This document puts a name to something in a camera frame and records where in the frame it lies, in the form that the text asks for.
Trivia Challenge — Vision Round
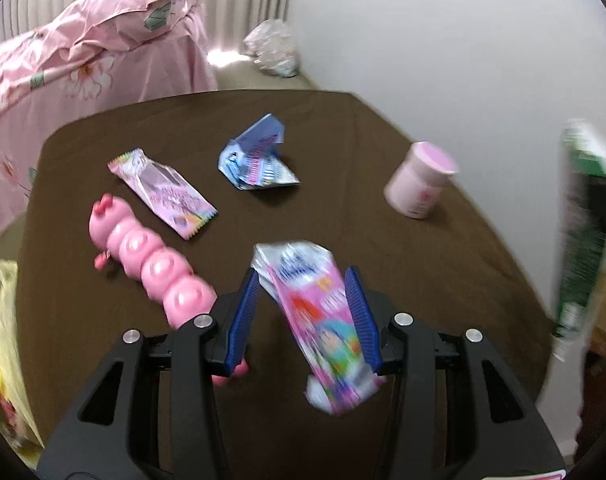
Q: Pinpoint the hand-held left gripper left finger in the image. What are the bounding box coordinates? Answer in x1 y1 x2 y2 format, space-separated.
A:
37 267 261 480

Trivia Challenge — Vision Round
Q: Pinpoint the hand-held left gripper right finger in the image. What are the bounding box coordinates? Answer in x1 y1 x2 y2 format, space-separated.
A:
344 266 566 480

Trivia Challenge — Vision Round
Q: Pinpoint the pink cartoon drink pouch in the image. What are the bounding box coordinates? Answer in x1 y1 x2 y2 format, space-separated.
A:
252 241 386 415

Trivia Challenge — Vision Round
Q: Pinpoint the green white carton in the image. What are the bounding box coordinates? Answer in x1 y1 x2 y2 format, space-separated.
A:
550 119 606 361

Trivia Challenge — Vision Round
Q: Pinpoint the yellow plastic bag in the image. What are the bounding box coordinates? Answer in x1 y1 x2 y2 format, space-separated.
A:
0 259 44 466

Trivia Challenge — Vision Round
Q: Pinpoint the pink caterpillar toy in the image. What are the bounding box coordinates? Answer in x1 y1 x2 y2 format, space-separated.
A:
89 195 249 388

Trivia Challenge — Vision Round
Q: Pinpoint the pink cup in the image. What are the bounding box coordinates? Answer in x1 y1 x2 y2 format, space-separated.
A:
384 141 460 219

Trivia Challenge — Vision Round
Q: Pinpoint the pale pink snack wrapper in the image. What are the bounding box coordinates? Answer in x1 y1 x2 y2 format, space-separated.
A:
108 149 219 241

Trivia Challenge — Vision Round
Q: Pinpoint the blue crumpled wrapper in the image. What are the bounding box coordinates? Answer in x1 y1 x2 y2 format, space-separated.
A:
218 114 301 192

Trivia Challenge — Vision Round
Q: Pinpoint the clear plastic floor bag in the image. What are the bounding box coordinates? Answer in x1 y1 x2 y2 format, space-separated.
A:
240 19 301 78

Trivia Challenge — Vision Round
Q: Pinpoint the pink floral duvet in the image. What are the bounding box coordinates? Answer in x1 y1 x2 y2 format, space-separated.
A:
0 0 219 246

